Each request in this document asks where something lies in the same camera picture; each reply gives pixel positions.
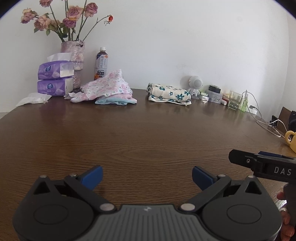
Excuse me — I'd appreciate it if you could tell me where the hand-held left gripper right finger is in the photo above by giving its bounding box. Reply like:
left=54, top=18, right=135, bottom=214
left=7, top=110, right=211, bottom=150
left=180, top=165, right=266, bottom=213

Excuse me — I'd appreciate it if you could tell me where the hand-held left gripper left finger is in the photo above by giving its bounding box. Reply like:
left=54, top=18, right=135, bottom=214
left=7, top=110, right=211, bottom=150
left=30, top=165, right=116, bottom=213

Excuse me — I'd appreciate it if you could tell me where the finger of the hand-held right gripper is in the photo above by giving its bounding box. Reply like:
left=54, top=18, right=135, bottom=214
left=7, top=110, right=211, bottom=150
left=228, top=149, right=260, bottom=170
left=258, top=151, right=296, bottom=160

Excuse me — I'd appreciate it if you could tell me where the cream teal floral garment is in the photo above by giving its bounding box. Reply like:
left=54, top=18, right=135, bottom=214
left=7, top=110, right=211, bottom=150
left=147, top=83, right=192, bottom=106

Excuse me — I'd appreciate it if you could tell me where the person's right hand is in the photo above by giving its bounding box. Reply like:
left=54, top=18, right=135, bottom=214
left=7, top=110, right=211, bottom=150
left=276, top=187, right=293, bottom=241

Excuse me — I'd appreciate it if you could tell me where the yellow mug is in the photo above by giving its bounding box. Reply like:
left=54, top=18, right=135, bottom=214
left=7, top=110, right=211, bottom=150
left=284, top=130, right=296, bottom=153

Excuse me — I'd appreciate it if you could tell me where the black bag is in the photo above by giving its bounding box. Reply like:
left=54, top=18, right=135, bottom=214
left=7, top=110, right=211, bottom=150
left=287, top=111, right=296, bottom=132

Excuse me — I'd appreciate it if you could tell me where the green spray bottle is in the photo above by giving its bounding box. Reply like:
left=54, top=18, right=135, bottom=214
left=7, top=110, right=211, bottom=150
left=242, top=91, right=249, bottom=112

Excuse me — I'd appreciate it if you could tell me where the glass cup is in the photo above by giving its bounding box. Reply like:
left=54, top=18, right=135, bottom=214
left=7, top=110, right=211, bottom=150
left=228, top=91, right=243, bottom=111

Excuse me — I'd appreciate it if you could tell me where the pink and teal folded garment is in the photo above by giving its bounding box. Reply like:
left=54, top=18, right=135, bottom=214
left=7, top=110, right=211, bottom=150
left=95, top=93, right=137, bottom=106

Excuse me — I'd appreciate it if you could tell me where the white robot speaker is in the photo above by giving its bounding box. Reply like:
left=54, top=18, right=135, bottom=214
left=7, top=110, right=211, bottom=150
left=187, top=76, right=203, bottom=100

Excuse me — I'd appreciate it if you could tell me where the pink floral garment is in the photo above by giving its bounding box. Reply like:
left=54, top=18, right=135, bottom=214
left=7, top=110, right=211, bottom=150
left=64, top=69, right=133, bottom=103

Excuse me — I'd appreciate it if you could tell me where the crumpled white tissue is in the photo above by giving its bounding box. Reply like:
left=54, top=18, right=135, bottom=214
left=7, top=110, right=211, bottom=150
left=16, top=93, right=52, bottom=106

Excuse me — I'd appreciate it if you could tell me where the tea bottle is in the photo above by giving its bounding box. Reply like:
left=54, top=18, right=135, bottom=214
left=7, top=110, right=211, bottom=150
left=94, top=47, right=109, bottom=81

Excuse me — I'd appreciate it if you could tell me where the open purple tissue pack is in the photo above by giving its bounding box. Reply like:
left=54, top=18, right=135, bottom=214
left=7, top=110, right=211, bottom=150
left=37, top=52, right=75, bottom=80

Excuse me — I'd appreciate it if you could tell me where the pink glass vase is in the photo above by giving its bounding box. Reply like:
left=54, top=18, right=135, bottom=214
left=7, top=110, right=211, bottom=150
left=60, top=40, right=85, bottom=90

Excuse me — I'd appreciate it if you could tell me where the dried rose bouquet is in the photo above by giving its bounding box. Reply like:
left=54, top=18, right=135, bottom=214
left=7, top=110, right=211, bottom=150
left=21, top=0, right=114, bottom=43

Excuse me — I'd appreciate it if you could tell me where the white cable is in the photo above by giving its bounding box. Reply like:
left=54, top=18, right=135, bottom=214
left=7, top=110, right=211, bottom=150
left=243, top=90, right=287, bottom=139

